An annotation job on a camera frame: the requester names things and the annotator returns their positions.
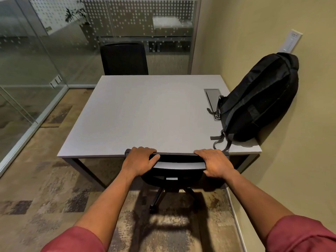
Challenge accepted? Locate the person's left hand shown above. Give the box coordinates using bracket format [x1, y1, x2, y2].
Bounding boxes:
[122, 146, 161, 178]

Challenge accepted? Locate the person's right hand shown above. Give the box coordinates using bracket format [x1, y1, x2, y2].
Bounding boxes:
[194, 149, 236, 179]

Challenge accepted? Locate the black office chair with wheels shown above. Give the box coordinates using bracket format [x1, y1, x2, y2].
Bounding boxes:
[125, 149, 230, 214]

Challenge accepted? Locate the person's left forearm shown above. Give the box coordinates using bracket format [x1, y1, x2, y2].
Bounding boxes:
[75, 169, 137, 250]

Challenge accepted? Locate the person's right forearm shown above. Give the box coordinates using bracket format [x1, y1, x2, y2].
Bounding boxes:
[224, 169, 295, 246]

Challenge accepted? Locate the black backpack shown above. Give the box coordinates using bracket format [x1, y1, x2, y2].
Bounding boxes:
[206, 52, 300, 152]

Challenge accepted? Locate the black mesh office chair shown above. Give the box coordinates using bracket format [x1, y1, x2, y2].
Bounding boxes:
[100, 43, 149, 76]

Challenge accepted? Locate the person's red left sleeve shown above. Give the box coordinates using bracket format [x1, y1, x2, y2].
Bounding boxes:
[41, 226, 106, 252]

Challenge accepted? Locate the person's red sleeve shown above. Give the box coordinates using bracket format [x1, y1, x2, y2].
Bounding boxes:
[265, 215, 336, 252]
[41, 226, 106, 252]

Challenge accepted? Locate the person's red right sleeve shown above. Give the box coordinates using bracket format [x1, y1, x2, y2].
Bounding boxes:
[265, 215, 336, 252]

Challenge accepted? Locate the metal glass door clamp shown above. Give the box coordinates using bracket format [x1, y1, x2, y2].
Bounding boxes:
[50, 75, 64, 88]

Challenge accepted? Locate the white counter behind glass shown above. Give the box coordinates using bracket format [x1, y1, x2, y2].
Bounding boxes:
[152, 16, 195, 37]

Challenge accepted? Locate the green potted plant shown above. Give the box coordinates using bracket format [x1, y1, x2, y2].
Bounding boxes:
[65, 0, 100, 50]

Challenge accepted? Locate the grey table cable hatch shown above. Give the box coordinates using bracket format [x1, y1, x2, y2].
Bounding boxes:
[204, 89, 224, 121]

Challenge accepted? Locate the white wall control panel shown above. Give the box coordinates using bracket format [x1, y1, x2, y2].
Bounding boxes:
[279, 29, 303, 53]

